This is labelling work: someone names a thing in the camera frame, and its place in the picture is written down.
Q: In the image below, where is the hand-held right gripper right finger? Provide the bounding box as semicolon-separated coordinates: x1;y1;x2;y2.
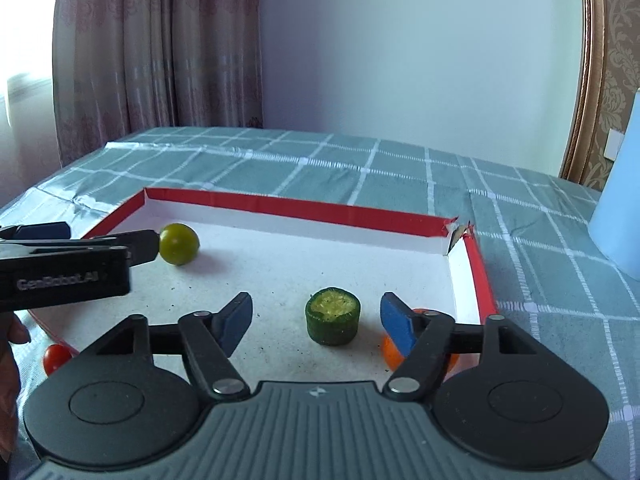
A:
380;292;543;401

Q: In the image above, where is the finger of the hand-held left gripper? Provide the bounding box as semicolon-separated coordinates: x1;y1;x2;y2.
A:
0;221;71;242
0;229;160;267

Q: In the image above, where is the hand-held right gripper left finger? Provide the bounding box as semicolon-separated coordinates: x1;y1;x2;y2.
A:
90;291;252;401

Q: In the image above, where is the green tomato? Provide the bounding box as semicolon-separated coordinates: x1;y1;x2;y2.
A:
159;223;201;267

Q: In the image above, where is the red rimmed white tray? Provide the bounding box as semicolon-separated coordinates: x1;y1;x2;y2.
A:
27;187;498;383

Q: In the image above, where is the person's left hand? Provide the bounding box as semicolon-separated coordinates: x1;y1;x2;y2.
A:
0;311;31;458

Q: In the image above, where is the small orange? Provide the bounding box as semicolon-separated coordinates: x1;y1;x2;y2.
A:
382;307;460;370

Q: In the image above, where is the red cherry tomato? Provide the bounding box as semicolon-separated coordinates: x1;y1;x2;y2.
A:
42;344;75;377

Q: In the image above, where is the green checked tablecloth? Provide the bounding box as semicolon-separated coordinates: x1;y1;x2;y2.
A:
0;126;640;480

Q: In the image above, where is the pink patterned curtain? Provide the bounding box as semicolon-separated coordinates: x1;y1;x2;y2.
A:
52;0;264;168

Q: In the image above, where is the light blue kettle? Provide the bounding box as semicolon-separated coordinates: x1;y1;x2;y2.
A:
589;87;640;281

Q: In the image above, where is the white wall switch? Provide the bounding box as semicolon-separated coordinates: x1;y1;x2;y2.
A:
603;128;625;161

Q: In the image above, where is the gold wall frame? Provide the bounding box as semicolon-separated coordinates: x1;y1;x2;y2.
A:
559;0;608;183

